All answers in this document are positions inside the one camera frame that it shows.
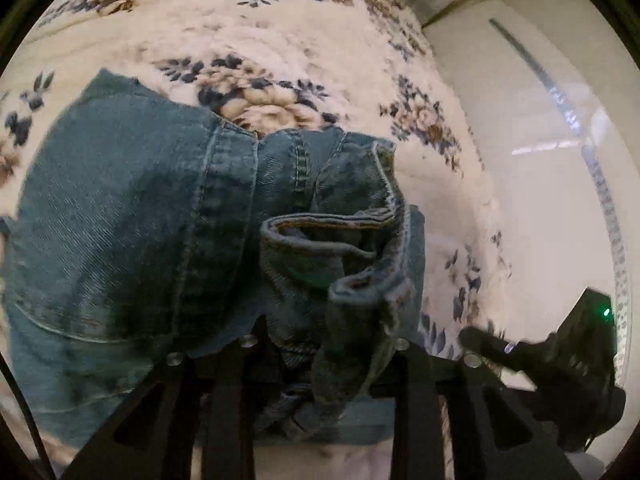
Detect floral cream bed blanket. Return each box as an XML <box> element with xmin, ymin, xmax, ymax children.
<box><xmin>1</xmin><ymin>0</ymin><xmax>508</xmax><ymax>359</ymax></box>

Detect blue denim jeans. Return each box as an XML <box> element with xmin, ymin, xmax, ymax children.
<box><xmin>2</xmin><ymin>70</ymin><xmax>425</xmax><ymax>448</ymax></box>

